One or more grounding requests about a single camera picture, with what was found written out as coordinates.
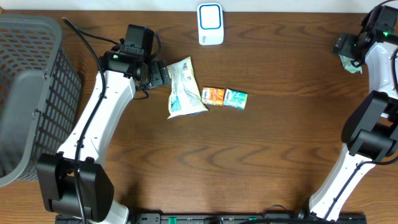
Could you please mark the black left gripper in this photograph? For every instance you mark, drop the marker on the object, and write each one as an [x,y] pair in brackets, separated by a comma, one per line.
[158,74]

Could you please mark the large white wet-wipes pack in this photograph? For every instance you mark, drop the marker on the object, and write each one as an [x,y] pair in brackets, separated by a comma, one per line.
[185,98]

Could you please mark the white barcode scanner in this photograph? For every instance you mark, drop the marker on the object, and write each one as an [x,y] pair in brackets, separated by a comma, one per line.
[210,24]

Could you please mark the teal crinkled snack packet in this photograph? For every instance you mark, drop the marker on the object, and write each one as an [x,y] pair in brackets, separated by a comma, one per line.
[350,65]

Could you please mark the green Kleenex tissue pack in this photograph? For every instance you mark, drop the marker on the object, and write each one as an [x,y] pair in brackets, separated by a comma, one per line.
[235,99]

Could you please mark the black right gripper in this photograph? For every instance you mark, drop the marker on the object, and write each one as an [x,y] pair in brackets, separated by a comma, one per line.
[347,45]

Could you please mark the grey plastic mesh basket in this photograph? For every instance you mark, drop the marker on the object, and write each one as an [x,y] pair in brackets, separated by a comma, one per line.
[40,94]

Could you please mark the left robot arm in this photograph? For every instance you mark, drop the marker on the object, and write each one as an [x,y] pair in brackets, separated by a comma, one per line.
[73,181]

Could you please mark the orange Kleenex tissue pack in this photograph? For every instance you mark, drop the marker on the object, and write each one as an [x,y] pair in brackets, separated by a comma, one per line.
[212,96]

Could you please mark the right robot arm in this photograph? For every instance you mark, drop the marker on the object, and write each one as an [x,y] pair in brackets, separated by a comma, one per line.
[369,136]

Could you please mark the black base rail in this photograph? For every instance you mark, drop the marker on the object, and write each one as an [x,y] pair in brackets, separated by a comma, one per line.
[272,218]

